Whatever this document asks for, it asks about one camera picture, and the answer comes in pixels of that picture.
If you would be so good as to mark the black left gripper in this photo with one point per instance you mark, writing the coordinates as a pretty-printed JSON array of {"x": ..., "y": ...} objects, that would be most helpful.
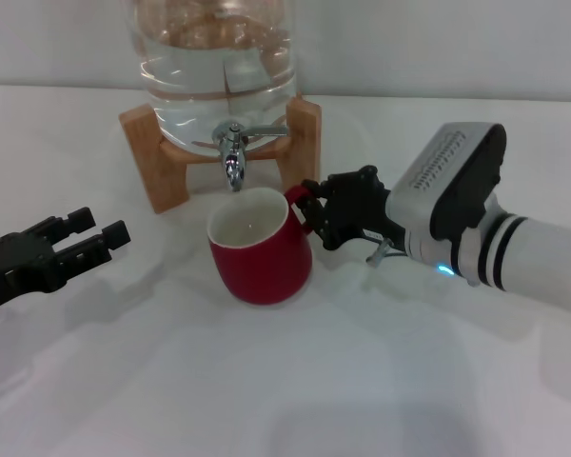
[{"x": 14, "y": 271}]

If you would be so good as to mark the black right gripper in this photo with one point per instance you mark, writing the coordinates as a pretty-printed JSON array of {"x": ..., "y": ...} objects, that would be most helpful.
[{"x": 357, "y": 209}]

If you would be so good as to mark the red cup white inside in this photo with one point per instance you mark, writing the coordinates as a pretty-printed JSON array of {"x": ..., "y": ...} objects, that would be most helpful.
[{"x": 261, "y": 271}]

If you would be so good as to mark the chrome faucet with lever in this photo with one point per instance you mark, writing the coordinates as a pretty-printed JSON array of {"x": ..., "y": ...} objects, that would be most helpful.
[{"x": 233, "y": 162}]

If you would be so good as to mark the wooden dispenser stand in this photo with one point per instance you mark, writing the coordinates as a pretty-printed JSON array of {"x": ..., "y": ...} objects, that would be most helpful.
[{"x": 164, "y": 181}]

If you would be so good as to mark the clear glass water dispenser jar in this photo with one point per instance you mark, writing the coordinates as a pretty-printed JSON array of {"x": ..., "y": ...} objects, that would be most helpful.
[{"x": 195, "y": 95}]

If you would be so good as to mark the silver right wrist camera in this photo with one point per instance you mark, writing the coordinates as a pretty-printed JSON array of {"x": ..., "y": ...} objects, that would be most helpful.
[{"x": 438, "y": 171}]

